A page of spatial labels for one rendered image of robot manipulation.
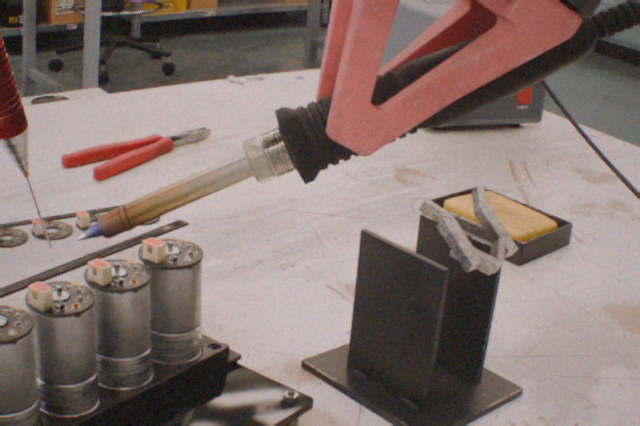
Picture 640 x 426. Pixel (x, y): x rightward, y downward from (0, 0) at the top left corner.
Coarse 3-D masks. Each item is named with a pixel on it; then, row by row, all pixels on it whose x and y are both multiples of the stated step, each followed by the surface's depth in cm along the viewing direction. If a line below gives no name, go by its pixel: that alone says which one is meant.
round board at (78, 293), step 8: (56, 288) 32; (64, 288) 32; (72, 288) 32; (80, 288) 32; (88, 288) 32; (72, 296) 31; (80, 296) 31; (88, 296) 31; (32, 304) 31; (56, 304) 30; (64, 304) 30; (72, 304) 31; (80, 304) 31; (88, 304) 31; (40, 312) 30; (48, 312) 30; (56, 312) 30; (64, 312) 30; (72, 312) 30; (80, 312) 31
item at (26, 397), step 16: (0, 320) 29; (32, 336) 29; (0, 352) 28; (16, 352) 29; (32, 352) 29; (0, 368) 28; (16, 368) 29; (32, 368) 29; (0, 384) 29; (16, 384) 29; (32, 384) 30; (0, 400) 29; (16, 400) 29; (32, 400) 30; (0, 416) 29; (16, 416) 29; (32, 416) 30
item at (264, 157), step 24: (264, 144) 29; (216, 168) 29; (240, 168) 29; (264, 168) 29; (288, 168) 29; (168, 192) 29; (192, 192) 29; (216, 192) 30; (120, 216) 29; (144, 216) 30
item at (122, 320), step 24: (144, 288) 33; (96, 312) 33; (120, 312) 33; (144, 312) 33; (96, 336) 33; (120, 336) 33; (144, 336) 34; (120, 360) 33; (144, 360) 34; (120, 384) 34; (144, 384) 34
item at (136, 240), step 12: (156, 228) 37; (168, 228) 38; (132, 240) 36; (96, 252) 35; (108, 252) 35; (72, 264) 34; (84, 264) 34; (36, 276) 32; (48, 276) 33; (0, 288) 31; (12, 288) 31; (24, 288) 32
